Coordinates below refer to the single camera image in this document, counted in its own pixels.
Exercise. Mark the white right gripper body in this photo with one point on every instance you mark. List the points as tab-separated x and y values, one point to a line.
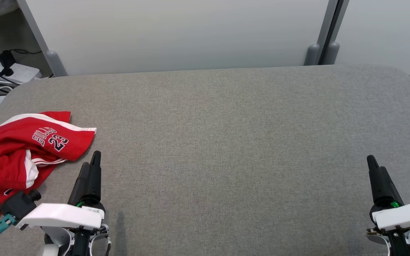
404	215

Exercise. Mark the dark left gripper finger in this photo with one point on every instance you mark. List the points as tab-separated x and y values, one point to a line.
95	177
80	188

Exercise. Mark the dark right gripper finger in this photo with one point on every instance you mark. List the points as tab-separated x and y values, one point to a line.
390	193
375	185

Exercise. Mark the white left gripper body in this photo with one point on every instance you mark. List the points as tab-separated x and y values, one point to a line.
59	215

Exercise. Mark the red basketball shorts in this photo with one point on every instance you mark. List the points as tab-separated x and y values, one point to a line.
20	135

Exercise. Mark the white power strip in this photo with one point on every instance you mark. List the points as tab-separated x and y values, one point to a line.
23	73

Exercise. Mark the black plug adapter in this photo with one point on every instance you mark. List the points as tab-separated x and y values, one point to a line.
5	59

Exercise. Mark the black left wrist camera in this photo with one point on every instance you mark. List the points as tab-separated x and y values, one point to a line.
18	206

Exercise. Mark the grey partition post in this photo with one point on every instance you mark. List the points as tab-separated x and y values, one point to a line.
311	53
53	62
331	51

